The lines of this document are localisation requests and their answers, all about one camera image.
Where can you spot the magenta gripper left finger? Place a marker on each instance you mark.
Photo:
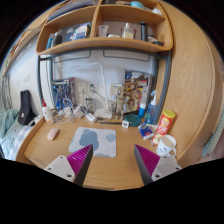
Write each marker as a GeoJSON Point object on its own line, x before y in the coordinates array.
{"type": "Point", "coordinates": [73, 167]}

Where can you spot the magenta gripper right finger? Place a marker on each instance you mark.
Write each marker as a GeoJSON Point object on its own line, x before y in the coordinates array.
{"type": "Point", "coordinates": [153, 167]}

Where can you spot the grey cloud mouse pad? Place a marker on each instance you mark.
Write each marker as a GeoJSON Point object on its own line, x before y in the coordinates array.
{"type": "Point", "coordinates": [102, 140]}

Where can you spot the pink computer mouse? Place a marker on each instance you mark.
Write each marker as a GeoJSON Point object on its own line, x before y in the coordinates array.
{"type": "Point", "coordinates": [53, 133]}

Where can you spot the white mug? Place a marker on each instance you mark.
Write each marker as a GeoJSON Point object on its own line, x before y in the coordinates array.
{"type": "Point", "coordinates": [167, 146]}

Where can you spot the blue snack packet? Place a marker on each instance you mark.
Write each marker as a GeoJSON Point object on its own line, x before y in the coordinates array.
{"type": "Point", "coordinates": [147, 130]}

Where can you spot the red yellow chips can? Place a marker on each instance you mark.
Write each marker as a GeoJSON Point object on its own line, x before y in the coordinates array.
{"type": "Point", "coordinates": [163, 126]}

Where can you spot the small white clock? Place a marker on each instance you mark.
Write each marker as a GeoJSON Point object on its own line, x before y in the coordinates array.
{"type": "Point", "coordinates": [125, 124]}

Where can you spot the dark green round dish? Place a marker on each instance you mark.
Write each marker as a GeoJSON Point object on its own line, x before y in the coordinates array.
{"type": "Point", "coordinates": [133, 119]}

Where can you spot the white power adapter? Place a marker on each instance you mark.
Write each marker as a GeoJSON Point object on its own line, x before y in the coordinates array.
{"type": "Point", "coordinates": [91, 117]}

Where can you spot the blue spray bottle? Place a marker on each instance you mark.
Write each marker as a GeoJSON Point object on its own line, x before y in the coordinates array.
{"type": "Point", "coordinates": [149, 117]}

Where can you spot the black pen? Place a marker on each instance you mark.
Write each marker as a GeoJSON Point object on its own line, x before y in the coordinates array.
{"type": "Point", "coordinates": [111, 123]}

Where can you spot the white red-capped bottle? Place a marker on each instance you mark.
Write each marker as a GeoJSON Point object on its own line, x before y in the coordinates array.
{"type": "Point", "coordinates": [47, 113]}

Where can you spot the black bag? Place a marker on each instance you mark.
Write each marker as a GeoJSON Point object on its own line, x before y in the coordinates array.
{"type": "Point", "coordinates": [26, 114]}

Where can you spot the blue robot model box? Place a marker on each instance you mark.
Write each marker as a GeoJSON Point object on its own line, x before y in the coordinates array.
{"type": "Point", "coordinates": [64, 93]}

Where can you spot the colourful poster box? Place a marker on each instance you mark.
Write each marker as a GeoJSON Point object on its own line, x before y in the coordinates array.
{"type": "Point", "coordinates": [133, 92]}

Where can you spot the clear perfume bottle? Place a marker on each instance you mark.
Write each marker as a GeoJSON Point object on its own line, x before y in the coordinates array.
{"type": "Point", "coordinates": [128, 32]}

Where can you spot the black bottle on shelf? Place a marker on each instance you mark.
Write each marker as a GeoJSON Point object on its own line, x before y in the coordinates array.
{"type": "Point", "coordinates": [144, 31]}

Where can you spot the white tube on shelf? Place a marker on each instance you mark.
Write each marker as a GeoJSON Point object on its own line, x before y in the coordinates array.
{"type": "Point", "coordinates": [103, 30]}

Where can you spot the wooden wall shelf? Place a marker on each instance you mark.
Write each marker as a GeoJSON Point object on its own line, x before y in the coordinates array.
{"type": "Point", "coordinates": [133, 24]}

